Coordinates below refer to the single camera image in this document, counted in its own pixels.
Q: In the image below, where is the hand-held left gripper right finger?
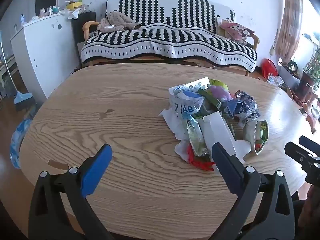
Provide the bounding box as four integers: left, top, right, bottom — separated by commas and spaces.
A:
207, 142, 295, 240

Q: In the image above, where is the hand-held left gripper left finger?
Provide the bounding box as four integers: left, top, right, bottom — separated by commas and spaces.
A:
28, 144, 113, 240

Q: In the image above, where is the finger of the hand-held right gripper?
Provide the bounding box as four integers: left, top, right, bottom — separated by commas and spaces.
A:
299, 135, 320, 157
284, 142, 320, 173

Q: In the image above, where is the red wrapper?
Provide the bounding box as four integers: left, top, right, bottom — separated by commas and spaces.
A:
186, 145, 216, 172

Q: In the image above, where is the white cardboard box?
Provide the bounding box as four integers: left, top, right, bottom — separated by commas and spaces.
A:
202, 111, 237, 155

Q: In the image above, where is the green foil sachet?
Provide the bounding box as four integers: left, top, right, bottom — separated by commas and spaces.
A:
186, 116, 210, 157

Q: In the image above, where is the green printed wrapper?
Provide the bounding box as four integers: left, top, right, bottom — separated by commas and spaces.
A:
244, 119, 269, 155

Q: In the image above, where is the blue white paper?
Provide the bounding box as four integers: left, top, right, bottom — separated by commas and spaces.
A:
226, 91, 260, 123

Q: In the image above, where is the white tissue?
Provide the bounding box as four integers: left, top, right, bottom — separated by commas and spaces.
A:
159, 107, 190, 140

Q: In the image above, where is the dark green packet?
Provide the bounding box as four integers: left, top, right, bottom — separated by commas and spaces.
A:
199, 89, 223, 110

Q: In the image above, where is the purple plush toy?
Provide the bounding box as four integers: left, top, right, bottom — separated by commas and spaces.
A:
209, 84, 232, 103

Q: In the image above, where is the white blue plastic bag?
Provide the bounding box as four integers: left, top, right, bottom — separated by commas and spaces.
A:
169, 87, 208, 120

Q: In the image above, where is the yellow green wrapper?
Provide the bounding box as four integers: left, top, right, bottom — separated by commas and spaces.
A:
209, 79, 228, 90

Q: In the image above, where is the pink tricycle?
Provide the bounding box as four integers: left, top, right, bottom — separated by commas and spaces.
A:
299, 82, 320, 132

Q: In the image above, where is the brown cardboard piece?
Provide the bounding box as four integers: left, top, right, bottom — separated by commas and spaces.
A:
282, 84, 298, 98

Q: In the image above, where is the pile of paper scraps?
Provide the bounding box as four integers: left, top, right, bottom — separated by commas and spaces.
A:
267, 73, 285, 86

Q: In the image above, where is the grey storage box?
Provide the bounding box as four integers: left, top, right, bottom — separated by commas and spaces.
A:
279, 62, 300, 81

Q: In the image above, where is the potted green plant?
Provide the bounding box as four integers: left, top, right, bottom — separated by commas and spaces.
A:
300, 52, 320, 93

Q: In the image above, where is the blue white plastic package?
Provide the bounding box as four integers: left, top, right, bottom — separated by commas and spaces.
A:
9, 119, 32, 169

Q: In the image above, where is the red plastic bag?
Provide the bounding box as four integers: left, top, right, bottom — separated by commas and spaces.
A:
261, 58, 279, 78

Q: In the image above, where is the blue broom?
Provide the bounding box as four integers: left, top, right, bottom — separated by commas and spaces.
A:
0, 30, 37, 112

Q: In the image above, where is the hanging small brush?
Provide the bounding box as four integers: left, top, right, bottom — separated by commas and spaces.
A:
270, 29, 279, 55

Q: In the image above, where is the brown patterned curtain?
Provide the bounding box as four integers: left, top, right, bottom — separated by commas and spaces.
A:
275, 0, 303, 64

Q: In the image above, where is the white cabinet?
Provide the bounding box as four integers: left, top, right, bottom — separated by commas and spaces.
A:
10, 12, 83, 100

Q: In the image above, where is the pink cartoon cushion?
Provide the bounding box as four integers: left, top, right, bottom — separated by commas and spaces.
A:
218, 21, 256, 43

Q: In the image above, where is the black speaker box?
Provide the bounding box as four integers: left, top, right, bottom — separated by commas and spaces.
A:
71, 11, 97, 44

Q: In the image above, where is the beige dotted garment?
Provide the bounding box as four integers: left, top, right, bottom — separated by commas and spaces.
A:
96, 11, 142, 33

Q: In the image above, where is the row of small bottles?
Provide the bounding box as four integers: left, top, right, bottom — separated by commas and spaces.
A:
20, 5, 62, 27

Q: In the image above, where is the wooden sofa frame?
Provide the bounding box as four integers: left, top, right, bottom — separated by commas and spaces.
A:
82, 21, 261, 77

